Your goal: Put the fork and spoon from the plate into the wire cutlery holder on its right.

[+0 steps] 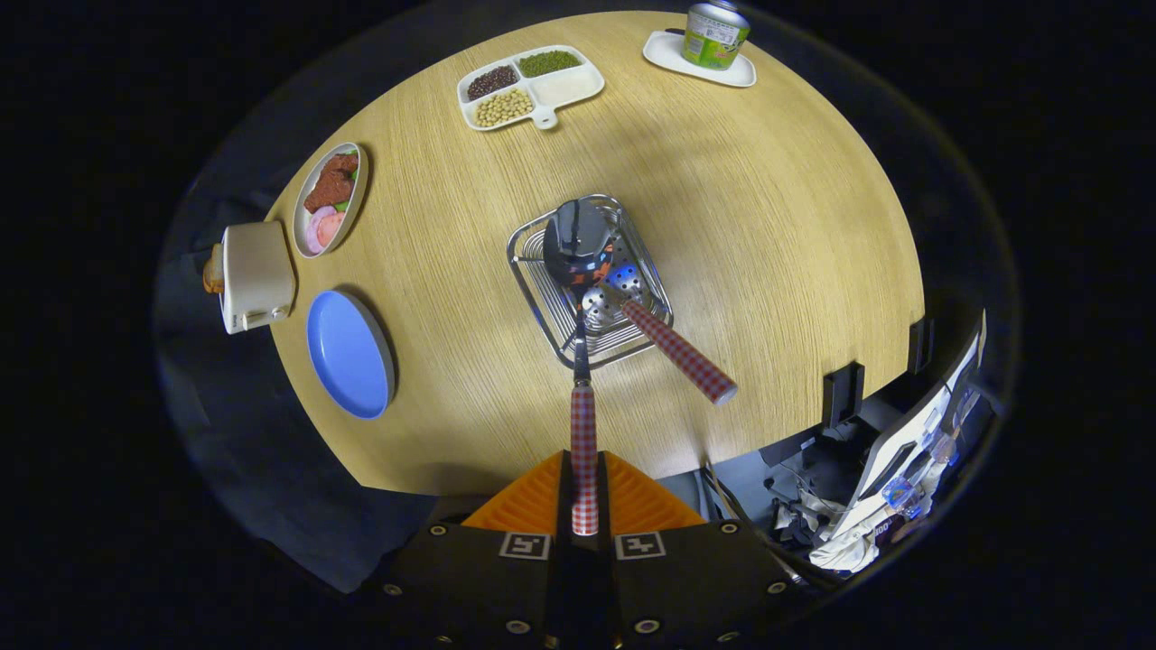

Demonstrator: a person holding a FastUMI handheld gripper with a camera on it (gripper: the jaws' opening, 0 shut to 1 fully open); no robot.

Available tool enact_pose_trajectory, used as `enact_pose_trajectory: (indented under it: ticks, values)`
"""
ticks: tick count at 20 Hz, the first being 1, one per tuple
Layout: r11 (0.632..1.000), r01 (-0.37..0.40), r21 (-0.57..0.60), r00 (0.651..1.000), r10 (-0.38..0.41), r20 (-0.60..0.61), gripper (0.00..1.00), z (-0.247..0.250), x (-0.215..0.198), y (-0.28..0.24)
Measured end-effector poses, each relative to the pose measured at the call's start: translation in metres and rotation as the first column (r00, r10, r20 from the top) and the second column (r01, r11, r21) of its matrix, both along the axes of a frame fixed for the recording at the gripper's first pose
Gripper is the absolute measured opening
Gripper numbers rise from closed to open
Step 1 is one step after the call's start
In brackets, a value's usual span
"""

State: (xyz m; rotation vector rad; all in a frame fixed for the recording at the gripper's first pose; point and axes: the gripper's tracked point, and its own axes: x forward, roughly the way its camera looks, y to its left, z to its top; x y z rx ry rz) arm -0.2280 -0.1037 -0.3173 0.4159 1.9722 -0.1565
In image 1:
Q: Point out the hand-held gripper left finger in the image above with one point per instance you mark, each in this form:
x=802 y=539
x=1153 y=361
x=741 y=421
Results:
x=479 y=578

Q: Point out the small white rectangular plate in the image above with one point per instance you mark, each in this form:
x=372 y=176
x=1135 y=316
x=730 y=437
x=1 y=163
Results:
x=664 y=54

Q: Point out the plate of sliced meat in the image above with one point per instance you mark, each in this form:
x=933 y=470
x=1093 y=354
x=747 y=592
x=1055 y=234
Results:
x=327 y=194

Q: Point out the black table clamp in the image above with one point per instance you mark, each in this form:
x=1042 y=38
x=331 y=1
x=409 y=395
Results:
x=842 y=395
x=921 y=345

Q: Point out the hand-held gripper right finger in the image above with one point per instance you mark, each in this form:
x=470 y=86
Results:
x=695 y=578

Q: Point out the toast slice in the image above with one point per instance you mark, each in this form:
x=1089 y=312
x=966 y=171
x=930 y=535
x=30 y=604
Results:
x=213 y=271

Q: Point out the white crumpled cloth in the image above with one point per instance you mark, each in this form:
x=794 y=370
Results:
x=844 y=546

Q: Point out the green drink can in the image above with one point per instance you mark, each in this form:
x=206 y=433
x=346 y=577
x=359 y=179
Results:
x=715 y=36

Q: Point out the white-edged monitor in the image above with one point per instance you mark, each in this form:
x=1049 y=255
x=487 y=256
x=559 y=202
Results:
x=903 y=442

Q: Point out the white toaster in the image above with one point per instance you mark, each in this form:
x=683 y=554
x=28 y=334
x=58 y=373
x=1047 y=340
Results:
x=259 y=275

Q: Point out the white divided tray with beans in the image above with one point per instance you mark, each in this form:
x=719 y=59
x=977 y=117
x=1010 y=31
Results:
x=564 y=86

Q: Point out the blue round plate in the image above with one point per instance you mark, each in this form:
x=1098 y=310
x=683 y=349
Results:
x=348 y=357

